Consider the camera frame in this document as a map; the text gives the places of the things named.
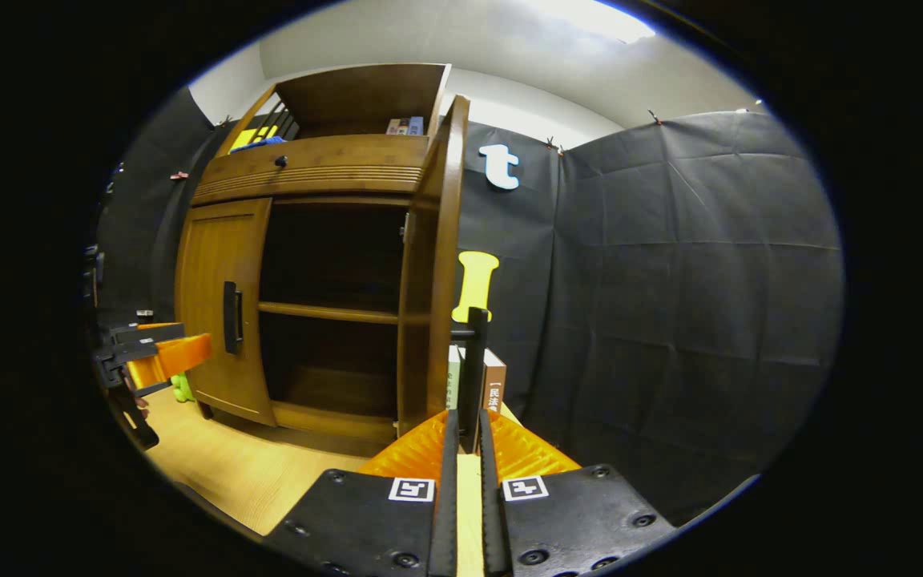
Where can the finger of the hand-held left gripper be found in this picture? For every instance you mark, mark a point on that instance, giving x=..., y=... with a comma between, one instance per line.
x=177, y=357
x=149, y=332

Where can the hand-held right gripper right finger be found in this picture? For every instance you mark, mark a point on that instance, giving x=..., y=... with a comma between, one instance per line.
x=574, y=521

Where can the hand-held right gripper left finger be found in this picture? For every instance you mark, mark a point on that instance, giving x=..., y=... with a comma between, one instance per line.
x=365, y=521

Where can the wooden shoe cabinet door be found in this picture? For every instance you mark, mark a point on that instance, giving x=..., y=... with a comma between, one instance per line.
x=213, y=320
x=441, y=240

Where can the wooden double-door shoe cabinet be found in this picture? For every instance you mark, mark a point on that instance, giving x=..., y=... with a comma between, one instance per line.
x=333, y=168

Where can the wooden cabinet shelf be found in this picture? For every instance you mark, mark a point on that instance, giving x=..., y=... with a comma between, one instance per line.
x=325, y=312

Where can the wooden cabinet drawer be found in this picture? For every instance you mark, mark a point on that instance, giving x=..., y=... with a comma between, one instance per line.
x=325, y=164

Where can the green toy frog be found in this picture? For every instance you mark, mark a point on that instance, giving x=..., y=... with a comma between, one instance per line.
x=183, y=389

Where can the brown book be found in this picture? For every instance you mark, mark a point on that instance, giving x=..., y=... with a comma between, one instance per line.
x=494, y=385

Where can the pale book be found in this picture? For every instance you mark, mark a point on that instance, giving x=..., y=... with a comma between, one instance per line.
x=453, y=377

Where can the black backdrop cloth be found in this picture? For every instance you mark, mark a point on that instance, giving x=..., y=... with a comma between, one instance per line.
x=670, y=320

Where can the blue cloth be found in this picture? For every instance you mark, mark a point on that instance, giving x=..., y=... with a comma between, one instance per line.
x=269, y=143

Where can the row of books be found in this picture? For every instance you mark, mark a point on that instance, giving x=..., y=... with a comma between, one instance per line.
x=405, y=126

